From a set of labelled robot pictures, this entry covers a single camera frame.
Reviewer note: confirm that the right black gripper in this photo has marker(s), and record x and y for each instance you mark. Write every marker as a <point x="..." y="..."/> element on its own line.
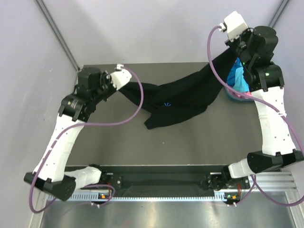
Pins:
<point x="232" y="44"/>

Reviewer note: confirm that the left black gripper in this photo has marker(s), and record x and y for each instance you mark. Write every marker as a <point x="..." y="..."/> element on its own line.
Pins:
<point x="106" y="78"/>

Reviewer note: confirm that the black t shirt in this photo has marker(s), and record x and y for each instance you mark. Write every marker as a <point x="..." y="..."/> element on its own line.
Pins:
<point x="175" y="102"/>

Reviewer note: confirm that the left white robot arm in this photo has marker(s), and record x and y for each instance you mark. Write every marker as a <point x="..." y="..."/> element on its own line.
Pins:
<point x="49" y="175"/>

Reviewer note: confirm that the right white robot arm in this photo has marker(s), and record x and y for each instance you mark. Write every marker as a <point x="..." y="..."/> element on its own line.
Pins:
<point x="255" y="47"/>

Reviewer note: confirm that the dark blue t shirt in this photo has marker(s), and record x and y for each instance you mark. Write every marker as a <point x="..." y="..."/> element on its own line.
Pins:
<point x="231" y="76"/>

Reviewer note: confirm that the light cyan t shirt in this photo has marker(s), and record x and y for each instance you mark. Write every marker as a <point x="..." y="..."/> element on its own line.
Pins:
<point x="240" y="83"/>

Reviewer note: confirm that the pink t shirt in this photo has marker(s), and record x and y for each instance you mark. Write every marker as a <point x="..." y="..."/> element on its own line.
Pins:
<point x="243" y="95"/>

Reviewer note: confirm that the blue-grey laundry basket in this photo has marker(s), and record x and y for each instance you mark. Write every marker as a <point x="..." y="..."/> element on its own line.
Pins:
<point x="232" y="98"/>

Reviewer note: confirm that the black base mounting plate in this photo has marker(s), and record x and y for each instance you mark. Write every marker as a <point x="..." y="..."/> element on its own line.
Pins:
<point x="157" y="181"/>

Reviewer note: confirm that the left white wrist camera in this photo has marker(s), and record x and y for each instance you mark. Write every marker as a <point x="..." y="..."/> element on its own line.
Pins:
<point x="120" y="77"/>

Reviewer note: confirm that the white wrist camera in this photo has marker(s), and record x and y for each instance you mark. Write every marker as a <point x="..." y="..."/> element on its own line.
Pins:
<point x="234" y="25"/>
<point x="120" y="77"/>

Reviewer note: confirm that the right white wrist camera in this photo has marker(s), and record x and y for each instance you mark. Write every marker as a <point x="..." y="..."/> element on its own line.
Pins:
<point x="234" y="25"/>

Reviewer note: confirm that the right aluminium corner post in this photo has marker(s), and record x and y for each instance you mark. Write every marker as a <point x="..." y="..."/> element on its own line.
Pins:
<point x="283" y="4"/>

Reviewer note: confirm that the aluminium corner post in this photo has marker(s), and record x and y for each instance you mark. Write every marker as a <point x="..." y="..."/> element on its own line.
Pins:
<point x="58" y="35"/>
<point x="283" y="4"/>

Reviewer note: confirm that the left aluminium corner post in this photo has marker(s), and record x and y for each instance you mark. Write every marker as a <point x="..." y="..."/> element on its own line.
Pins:
<point x="58" y="35"/>

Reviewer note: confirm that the grey slotted cable duct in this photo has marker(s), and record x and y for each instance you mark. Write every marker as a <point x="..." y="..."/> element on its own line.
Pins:
<point x="104" y="195"/>

